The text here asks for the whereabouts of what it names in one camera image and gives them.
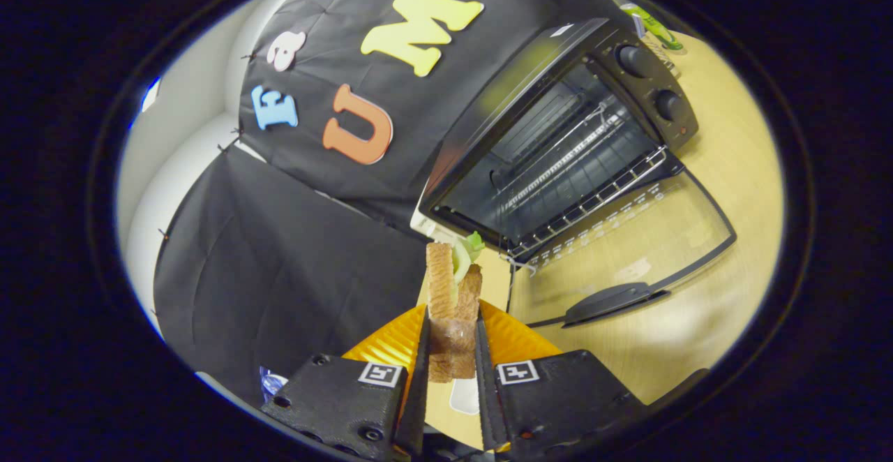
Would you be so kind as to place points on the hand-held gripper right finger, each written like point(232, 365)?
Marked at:
point(486, 406)

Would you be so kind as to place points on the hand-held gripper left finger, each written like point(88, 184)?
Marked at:
point(418, 406)

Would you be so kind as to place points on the toasted bread sandwich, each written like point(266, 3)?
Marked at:
point(441, 287)

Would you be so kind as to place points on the black toaster oven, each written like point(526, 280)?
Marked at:
point(530, 78)

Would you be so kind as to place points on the white plate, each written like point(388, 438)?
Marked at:
point(464, 396)

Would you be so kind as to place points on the blue white object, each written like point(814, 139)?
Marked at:
point(272, 382)

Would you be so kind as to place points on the black backdrop cloth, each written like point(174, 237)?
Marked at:
point(279, 273)

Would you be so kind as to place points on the green label plastic bottle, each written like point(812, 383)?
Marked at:
point(649, 21)

